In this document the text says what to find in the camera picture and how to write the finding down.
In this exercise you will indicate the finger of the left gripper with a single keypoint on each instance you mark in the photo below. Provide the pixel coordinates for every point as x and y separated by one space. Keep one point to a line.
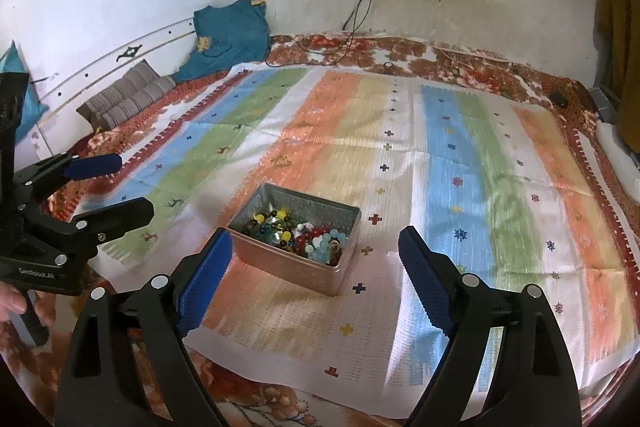
96 227
82 168

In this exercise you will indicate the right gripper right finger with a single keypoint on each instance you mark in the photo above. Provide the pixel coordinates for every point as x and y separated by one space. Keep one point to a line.
534 383

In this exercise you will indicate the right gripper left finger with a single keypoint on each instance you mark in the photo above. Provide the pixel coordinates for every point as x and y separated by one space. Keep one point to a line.
100 384

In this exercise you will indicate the person's left hand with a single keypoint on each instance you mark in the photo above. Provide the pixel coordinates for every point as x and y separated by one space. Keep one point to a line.
11 300

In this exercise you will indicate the striped grey pillow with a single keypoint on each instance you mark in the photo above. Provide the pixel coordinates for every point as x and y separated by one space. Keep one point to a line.
139 88

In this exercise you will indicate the turquoise curtain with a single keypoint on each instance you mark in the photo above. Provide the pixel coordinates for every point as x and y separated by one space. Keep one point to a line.
32 108

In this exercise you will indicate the grey metal box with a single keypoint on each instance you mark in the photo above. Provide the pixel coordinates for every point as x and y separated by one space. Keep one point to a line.
301 238

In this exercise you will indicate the teal blue garment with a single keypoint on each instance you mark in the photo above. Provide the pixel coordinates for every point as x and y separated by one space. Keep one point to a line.
234 34

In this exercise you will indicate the small black object on bed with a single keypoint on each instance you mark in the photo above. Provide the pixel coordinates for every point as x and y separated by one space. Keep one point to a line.
557 99

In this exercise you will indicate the mustard yellow hanging garment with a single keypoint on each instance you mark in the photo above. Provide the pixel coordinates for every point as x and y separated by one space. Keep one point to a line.
617 23

